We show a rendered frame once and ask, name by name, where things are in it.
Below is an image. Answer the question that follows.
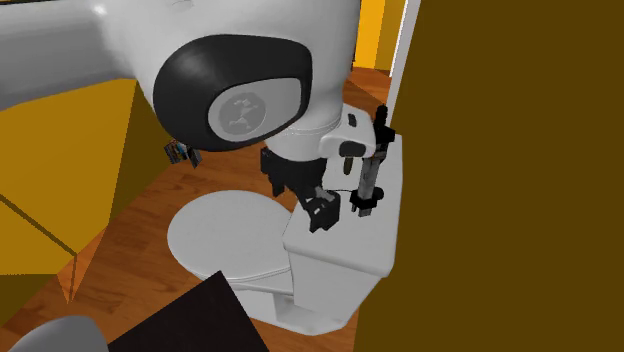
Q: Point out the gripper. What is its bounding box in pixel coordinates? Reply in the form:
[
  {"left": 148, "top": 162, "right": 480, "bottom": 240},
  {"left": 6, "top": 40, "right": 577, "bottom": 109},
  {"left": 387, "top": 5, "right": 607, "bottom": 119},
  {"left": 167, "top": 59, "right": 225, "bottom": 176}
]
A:
[{"left": 259, "top": 145, "right": 343, "bottom": 234}]

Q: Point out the black grey upright tool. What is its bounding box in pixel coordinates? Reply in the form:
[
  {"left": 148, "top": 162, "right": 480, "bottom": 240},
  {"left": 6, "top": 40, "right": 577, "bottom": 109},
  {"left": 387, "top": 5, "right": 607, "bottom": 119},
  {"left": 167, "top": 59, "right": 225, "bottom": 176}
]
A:
[{"left": 349, "top": 104, "right": 397, "bottom": 219}]

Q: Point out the white toilet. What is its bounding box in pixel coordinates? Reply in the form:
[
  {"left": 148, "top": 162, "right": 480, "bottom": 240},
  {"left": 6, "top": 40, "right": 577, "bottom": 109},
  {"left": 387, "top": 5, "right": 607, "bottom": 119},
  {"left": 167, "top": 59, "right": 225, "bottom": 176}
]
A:
[{"left": 166, "top": 130, "right": 406, "bottom": 338}]

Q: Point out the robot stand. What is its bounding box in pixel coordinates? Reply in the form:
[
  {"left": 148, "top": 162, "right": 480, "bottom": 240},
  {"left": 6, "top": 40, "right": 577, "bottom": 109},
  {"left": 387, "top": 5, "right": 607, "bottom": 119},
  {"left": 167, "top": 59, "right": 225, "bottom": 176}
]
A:
[{"left": 107, "top": 270, "right": 270, "bottom": 352}]

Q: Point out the white door frame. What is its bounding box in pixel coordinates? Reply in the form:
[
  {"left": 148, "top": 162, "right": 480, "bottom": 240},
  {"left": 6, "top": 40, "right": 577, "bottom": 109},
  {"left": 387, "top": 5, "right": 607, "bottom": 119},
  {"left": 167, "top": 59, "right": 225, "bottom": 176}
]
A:
[{"left": 388, "top": 0, "right": 422, "bottom": 140}]

